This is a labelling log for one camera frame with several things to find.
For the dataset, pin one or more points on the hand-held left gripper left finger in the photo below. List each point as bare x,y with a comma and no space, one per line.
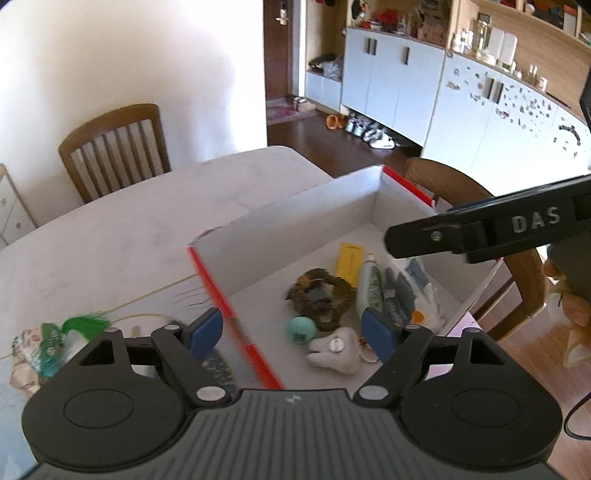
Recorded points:
205,330

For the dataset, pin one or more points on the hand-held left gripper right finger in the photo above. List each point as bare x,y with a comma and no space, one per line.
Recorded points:
378,334

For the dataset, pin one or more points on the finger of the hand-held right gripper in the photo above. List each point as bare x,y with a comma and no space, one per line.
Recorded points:
438,237

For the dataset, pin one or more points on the white tooth plush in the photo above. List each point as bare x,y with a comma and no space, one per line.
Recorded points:
337,355

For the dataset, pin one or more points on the yellow rectangular box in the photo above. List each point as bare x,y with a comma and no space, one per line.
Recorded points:
351,267

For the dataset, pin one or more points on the small teal round case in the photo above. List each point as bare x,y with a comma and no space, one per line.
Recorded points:
300,328

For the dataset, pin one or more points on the white cardboard box red edges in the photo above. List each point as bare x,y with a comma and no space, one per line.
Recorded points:
300,221

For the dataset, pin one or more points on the person's right hand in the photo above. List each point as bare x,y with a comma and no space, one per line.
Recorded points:
577,311

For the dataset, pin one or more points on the grey striped pouch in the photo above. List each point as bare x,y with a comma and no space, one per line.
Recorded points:
397,295

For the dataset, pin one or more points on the white plush toy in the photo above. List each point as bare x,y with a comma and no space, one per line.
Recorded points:
429,309

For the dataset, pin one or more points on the wooden dining chair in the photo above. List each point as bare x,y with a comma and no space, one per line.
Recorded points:
111,115
443,175

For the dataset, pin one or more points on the black and white sneakers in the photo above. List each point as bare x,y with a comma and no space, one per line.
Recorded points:
374,134

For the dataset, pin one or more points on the white storage cabinet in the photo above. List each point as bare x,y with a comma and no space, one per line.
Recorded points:
392,92

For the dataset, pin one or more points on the green plush doll with tassel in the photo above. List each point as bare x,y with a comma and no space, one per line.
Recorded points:
51,350

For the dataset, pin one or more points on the orange sandals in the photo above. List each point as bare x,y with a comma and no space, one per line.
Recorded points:
334,121

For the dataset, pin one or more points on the low white shoe cabinet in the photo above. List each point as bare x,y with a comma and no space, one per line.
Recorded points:
323,90

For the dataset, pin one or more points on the pair of light slippers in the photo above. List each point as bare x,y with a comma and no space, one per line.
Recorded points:
300,104

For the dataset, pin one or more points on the patterned door rug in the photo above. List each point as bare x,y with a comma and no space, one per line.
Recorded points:
286,113

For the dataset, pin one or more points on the white sideboard with wooden top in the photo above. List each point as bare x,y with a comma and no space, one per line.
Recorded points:
14,207

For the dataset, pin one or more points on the dark wooden door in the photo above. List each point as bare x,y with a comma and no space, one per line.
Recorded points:
277,55

